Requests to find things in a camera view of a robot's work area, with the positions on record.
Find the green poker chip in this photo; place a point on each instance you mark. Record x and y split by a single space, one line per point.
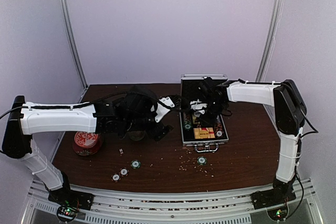
135 164
201 160

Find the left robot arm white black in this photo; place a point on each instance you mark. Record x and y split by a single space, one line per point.
138 109

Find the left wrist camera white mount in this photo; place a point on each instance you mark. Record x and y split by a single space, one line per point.
164 106

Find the yellow big blind button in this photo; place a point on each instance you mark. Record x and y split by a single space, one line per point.
203 134

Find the white decorated mug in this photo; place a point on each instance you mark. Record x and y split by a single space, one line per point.
137 135

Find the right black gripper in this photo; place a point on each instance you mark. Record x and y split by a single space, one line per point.
209 121

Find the right aluminium frame post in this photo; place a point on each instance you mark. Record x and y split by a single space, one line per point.
270 40

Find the green red chip stack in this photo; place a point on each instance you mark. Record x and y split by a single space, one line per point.
187 121

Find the poker chip white centre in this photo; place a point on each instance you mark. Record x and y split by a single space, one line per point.
124 172

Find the front aluminium rail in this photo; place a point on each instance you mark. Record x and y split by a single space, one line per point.
226 206

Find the red yellow card deck box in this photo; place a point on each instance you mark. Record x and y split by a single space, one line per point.
210 129

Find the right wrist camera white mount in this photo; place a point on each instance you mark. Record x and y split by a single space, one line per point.
198 107

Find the aluminium poker case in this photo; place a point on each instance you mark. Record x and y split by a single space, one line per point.
198 86

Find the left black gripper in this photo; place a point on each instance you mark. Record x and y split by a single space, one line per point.
159 132

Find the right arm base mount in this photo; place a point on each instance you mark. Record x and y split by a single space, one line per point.
274 202

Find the aluminium frame post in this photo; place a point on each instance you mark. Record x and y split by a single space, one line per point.
72 43
270 40

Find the red patterned bowl with lid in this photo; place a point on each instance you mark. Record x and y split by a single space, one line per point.
86 144

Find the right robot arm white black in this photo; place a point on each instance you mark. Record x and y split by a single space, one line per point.
290 118

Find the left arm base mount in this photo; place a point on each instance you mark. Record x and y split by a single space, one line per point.
70 204

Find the blue purple chip stack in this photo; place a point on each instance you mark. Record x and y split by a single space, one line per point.
218 127

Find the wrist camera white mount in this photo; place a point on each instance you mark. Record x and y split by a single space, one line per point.
164 106
198 107

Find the left aluminium frame post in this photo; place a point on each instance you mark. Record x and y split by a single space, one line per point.
72 43

